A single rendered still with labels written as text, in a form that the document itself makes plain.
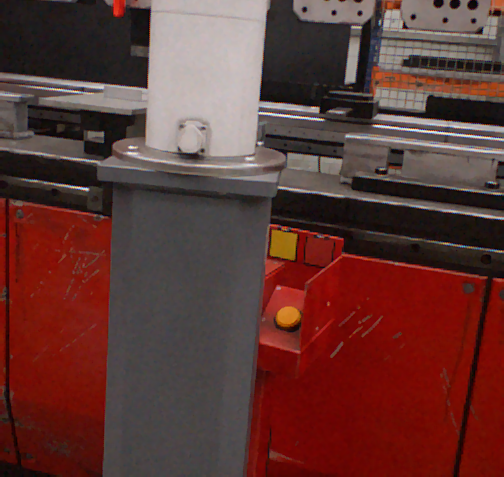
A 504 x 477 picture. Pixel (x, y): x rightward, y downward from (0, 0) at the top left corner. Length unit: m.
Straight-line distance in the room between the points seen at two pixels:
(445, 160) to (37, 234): 0.84
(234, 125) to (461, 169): 0.72
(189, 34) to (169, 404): 0.39
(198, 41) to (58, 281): 0.92
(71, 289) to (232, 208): 0.86
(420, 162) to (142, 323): 0.77
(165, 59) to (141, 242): 0.19
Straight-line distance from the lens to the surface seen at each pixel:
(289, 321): 1.08
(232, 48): 0.71
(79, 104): 1.27
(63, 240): 1.49
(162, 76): 0.72
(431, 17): 1.34
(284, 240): 1.14
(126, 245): 0.73
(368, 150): 1.37
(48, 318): 1.57
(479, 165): 1.37
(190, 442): 0.80
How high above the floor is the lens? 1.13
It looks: 15 degrees down
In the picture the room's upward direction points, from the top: 5 degrees clockwise
